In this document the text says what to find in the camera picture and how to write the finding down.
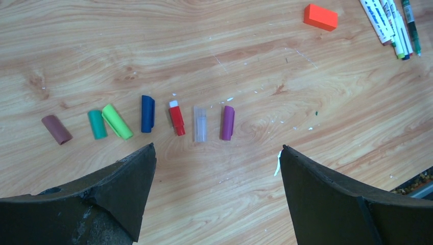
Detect light green pen cap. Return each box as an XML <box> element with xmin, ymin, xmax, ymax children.
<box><xmin>102</xmin><ymin>104</ymin><xmax>133</xmax><ymax>140</ymax></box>

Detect red pen cap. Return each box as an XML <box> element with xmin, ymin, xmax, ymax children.
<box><xmin>169</xmin><ymin>100</ymin><xmax>186</xmax><ymax>136</ymax></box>

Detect dark blue cap marker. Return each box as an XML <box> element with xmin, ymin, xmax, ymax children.
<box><xmin>394</xmin><ymin>6</ymin><xmax>413</xmax><ymax>60</ymax></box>

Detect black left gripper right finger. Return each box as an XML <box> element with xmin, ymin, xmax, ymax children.
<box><xmin>279</xmin><ymin>145</ymin><xmax>432</xmax><ymax>244</ymax></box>

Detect light green cap marker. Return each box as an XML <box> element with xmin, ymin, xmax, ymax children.
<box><xmin>387</xmin><ymin>0</ymin><xmax>405</xmax><ymax>59</ymax></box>

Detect brown pen cap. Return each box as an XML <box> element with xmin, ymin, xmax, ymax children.
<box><xmin>41</xmin><ymin>115</ymin><xmax>73</xmax><ymax>145</ymax></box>

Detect dark green pen cap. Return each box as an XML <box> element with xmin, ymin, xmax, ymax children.
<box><xmin>87</xmin><ymin>110</ymin><xmax>107</xmax><ymax>140</ymax></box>

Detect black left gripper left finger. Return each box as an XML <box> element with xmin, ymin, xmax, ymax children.
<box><xmin>1</xmin><ymin>144</ymin><xmax>157</xmax><ymax>244</ymax></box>

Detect brown cap marker pen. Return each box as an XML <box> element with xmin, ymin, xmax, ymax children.
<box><xmin>359</xmin><ymin>0</ymin><xmax>394</xmax><ymax>46</ymax></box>

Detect clear pen cap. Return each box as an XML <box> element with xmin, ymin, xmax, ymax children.
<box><xmin>193</xmin><ymin>106</ymin><xmax>207</xmax><ymax>142</ymax></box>

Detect purple pen cap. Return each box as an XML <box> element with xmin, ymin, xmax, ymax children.
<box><xmin>221</xmin><ymin>106</ymin><xmax>235</xmax><ymax>141</ymax></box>

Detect orange red eraser block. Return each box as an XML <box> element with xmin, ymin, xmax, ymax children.
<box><xmin>303</xmin><ymin>4</ymin><xmax>338</xmax><ymax>32</ymax></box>

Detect green cap marker pen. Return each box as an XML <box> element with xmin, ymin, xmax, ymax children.
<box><xmin>380</xmin><ymin>0</ymin><xmax>399</xmax><ymax>47</ymax></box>

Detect dark blue pen cap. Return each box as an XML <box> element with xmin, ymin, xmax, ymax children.
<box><xmin>141</xmin><ymin>95</ymin><xmax>155</xmax><ymax>133</ymax></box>

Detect dark green grey marker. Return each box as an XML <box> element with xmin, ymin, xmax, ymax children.
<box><xmin>401</xmin><ymin>0</ymin><xmax>421</xmax><ymax>57</ymax></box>

